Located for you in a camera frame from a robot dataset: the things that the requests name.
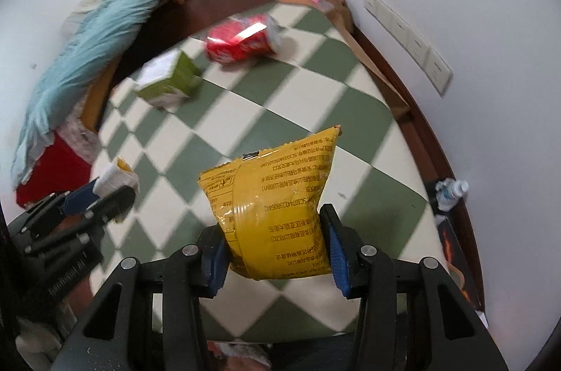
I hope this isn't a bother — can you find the green white cardboard box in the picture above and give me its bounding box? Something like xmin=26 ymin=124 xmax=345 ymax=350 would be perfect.
xmin=133 ymin=48 xmax=202 ymax=108

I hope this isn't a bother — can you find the yellow snack bag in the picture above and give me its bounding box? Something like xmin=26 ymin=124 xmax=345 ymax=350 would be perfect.
xmin=198 ymin=126 xmax=342 ymax=281

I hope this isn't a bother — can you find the red Coke can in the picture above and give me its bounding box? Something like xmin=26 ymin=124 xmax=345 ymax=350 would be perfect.
xmin=205 ymin=13 xmax=282 ymax=65

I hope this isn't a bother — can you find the red bed base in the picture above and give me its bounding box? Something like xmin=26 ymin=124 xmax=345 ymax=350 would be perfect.
xmin=15 ymin=133 xmax=92 ymax=208

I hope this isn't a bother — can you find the clear plastic water bottle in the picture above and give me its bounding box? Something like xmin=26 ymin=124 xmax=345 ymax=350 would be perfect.
xmin=435 ymin=178 xmax=470 ymax=213

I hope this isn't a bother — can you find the light blue duvet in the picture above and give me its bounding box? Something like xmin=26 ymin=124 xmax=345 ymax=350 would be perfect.
xmin=11 ymin=0 xmax=160 ymax=188

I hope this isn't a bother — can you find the green checkered table cover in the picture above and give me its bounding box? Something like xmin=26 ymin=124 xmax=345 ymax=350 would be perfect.
xmin=89 ymin=5 xmax=443 ymax=289

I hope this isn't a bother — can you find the white wall socket strip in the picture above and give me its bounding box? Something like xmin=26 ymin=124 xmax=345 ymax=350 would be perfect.
xmin=363 ymin=0 xmax=454 ymax=96

